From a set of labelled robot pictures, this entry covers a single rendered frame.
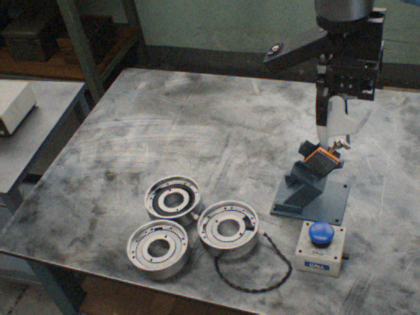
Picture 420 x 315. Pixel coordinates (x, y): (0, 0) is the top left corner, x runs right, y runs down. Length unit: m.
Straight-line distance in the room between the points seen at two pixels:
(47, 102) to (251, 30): 1.29
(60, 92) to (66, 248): 0.72
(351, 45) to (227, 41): 1.96
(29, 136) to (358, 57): 1.00
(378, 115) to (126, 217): 0.57
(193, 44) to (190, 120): 1.60
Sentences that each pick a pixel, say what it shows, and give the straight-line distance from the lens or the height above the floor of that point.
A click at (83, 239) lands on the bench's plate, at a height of 0.80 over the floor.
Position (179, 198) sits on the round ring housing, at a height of 0.81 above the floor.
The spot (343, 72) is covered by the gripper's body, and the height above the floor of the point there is 1.12.
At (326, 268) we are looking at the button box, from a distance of 0.84.
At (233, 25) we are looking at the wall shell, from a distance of 2.59.
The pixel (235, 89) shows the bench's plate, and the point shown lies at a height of 0.80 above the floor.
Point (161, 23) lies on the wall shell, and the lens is 2.74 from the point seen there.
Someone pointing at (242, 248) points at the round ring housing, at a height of 0.83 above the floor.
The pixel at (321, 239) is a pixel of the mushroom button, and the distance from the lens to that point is 0.81.
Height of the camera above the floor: 1.52
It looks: 44 degrees down
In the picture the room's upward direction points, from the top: 11 degrees counter-clockwise
